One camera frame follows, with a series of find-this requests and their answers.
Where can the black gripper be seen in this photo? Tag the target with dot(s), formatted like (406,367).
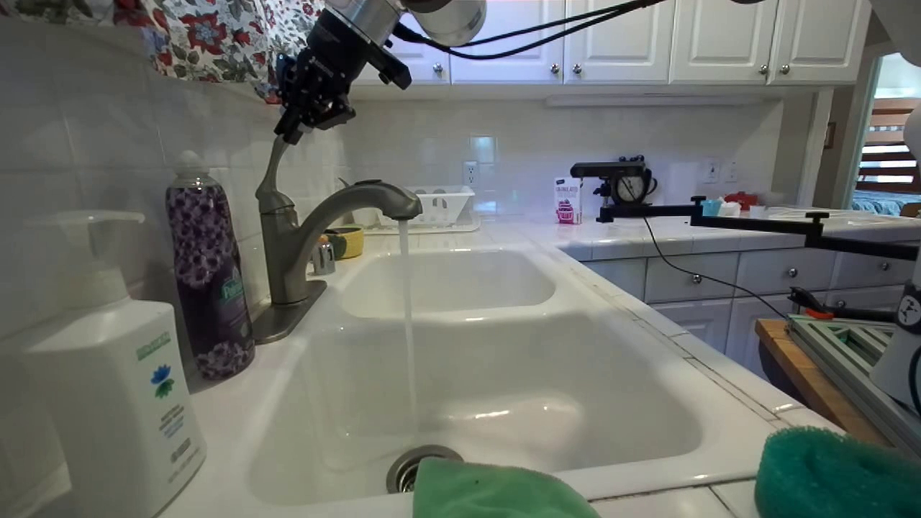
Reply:
(341,51)

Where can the brushed steel kitchen faucet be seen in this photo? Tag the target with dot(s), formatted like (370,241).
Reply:
(282,249)

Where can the floral curtain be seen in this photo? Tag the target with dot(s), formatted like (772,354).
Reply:
(221,33)

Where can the chrome air gap cap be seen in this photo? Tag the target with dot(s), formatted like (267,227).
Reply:
(323,254)

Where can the white dish rack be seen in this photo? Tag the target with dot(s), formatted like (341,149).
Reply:
(435,204)

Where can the purple dish soap bottle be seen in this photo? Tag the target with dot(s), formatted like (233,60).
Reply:
(212,277)

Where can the white pink small bottle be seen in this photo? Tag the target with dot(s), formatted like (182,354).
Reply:
(569,201)

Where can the white soap dispenser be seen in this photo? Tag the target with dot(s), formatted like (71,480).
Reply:
(115,403)

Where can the white double sink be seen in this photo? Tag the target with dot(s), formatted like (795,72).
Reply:
(536,403)

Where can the metal sink drain strainer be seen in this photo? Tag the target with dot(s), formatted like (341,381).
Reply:
(419,464)

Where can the blue small cup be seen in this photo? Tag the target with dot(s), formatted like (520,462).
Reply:
(711,204)

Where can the green cloth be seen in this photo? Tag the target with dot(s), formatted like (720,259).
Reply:
(835,477)
(491,492)

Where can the white base cabinet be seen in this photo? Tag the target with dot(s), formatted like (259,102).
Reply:
(730,289)

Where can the wooden table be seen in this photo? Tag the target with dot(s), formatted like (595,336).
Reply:
(802,375)

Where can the black stand camera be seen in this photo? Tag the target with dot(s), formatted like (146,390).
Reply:
(622,182)

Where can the white wall cabinet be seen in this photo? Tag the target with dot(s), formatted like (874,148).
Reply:
(708,39)

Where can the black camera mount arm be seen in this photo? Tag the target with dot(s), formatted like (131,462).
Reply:
(767,223)

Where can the green grey tray frame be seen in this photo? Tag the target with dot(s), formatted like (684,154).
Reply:
(852,361)

